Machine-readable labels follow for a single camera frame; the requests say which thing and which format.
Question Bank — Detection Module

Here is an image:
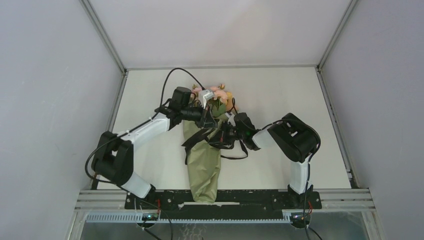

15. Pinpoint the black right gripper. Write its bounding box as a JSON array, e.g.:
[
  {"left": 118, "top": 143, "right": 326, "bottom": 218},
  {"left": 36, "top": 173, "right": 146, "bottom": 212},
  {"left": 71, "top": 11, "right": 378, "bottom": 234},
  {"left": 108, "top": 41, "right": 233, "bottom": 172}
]
[{"left": 208, "top": 120, "right": 246, "bottom": 145}]

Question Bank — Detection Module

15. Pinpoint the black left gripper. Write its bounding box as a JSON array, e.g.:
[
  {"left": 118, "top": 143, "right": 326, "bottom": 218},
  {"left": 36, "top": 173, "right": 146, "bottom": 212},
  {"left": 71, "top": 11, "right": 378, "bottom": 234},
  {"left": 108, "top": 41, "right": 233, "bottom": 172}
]
[{"left": 181, "top": 101, "right": 218, "bottom": 130}]

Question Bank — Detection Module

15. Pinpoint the pink fake flower stem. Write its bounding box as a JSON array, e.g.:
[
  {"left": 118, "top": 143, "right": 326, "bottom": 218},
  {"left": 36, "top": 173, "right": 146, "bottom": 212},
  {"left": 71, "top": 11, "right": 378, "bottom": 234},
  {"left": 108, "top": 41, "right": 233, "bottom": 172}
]
[
  {"left": 191, "top": 84, "right": 204, "bottom": 94},
  {"left": 209, "top": 83, "right": 234, "bottom": 112}
]

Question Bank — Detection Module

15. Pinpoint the black strap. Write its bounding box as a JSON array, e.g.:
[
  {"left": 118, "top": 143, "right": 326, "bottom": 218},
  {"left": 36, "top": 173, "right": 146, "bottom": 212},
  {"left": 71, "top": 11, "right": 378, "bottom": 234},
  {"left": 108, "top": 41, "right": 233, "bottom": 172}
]
[{"left": 181, "top": 127, "right": 249, "bottom": 166}]

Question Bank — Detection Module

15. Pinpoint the orange green wrapping paper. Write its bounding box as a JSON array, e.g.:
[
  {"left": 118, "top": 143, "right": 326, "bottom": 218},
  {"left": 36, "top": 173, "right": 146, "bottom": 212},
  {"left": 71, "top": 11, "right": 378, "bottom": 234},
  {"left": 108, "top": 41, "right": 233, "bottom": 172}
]
[{"left": 181, "top": 110, "right": 228, "bottom": 204}]

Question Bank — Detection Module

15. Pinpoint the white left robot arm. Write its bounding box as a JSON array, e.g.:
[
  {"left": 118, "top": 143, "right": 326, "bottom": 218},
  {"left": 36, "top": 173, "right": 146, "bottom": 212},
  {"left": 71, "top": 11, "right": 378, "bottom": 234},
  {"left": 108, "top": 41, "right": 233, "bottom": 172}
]
[{"left": 85, "top": 86, "right": 218, "bottom": 209}]

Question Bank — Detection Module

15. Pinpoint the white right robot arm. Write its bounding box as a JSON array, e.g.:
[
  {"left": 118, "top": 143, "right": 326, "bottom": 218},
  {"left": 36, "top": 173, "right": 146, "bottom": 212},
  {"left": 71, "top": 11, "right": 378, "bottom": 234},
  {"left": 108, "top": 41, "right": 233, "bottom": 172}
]
[{"left": 207, "top": 112, "right": 321, "bottom": 208}]

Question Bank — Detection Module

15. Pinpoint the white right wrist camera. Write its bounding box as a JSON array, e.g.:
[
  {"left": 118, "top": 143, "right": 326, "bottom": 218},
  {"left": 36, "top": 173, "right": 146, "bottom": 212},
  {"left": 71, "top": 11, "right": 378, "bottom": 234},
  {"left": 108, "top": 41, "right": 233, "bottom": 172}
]
[{"left": 225, "top": 112, "right": 236, "bottom": 126}]

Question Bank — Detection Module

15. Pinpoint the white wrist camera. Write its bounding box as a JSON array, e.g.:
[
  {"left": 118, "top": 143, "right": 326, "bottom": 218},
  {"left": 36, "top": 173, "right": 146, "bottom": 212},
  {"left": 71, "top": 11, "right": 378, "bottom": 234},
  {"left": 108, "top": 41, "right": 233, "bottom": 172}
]
[
  {"left": 198, "top": 89, "right": 215, "bottom": 109},
  {"left": 225, "top": 112, "right": 236, "bottom": 126}
]

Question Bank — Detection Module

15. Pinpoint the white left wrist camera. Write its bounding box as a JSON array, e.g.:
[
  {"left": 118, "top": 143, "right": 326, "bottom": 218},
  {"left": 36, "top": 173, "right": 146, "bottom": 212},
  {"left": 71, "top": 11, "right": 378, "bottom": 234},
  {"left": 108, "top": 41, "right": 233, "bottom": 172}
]
[{"left": 198, "top": 89, "right": 215, "bottom": 109}]

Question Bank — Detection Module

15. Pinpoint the black mounting base rail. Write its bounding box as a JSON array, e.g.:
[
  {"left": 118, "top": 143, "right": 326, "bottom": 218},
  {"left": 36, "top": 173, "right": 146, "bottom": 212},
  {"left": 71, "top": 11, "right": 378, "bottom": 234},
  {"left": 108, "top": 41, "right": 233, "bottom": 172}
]
[{"left": 124, "top": 189, "right": 323, "bottom": 221}]

